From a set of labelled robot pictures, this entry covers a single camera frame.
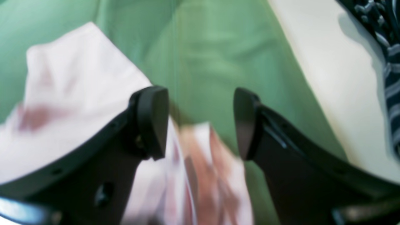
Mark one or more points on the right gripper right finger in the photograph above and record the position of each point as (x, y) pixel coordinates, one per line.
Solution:
(308, 185)

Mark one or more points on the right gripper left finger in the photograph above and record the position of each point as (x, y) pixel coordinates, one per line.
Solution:
(91, 185)

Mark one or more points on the pink t-shirt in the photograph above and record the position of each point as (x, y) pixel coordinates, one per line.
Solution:
(80, 82)

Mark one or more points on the grey-green table cloth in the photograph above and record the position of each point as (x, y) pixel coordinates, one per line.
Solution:
(201, 50)

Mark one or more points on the dark striped cloth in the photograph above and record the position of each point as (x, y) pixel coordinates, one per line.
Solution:
(381, 19)

